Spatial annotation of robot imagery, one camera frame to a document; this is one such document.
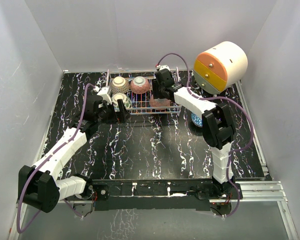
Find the white wire dish rack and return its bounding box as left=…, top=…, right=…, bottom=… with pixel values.
left=105, top=70, right=182, bottom=116

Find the beige patterned bowl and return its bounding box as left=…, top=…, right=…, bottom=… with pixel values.
left=110, top=76, right=130, bottom=95

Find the black base frame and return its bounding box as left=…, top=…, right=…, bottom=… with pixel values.
left=61, top=178, right=243, bottom=212

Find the green leaf bowl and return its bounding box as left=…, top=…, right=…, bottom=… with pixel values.
left=111, top=93, right=132, bottom=112

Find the pink floral bowl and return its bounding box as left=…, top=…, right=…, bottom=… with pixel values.
left=130, top=76, right=151, bottom=94

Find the red dotted pink bowl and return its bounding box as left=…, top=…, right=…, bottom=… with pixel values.
left=149, top=95, right=171, bottom=111

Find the red lattice blue-inside bowl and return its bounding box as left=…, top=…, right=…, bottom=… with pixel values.
left=191, top=112, right=203, bottom=128

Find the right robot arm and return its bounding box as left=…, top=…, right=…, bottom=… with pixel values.
left=152, top=66, right=236, bottom=199

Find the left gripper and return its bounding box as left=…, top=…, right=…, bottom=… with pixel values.
left=95, top=99, right=131, bottom=125

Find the aluminium rail frame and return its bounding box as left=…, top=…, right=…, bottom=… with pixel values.
left=7, top=82, right=300, bottom=240

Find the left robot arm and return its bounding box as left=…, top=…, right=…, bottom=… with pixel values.
left=18, top=96, right=131, bottom=213

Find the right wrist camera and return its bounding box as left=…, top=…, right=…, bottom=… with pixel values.
left=155, top=64, right=170, bottom=72

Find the round drawer cabinet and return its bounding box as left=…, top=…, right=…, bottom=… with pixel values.
left=193, top=41, right=248, bottom=95

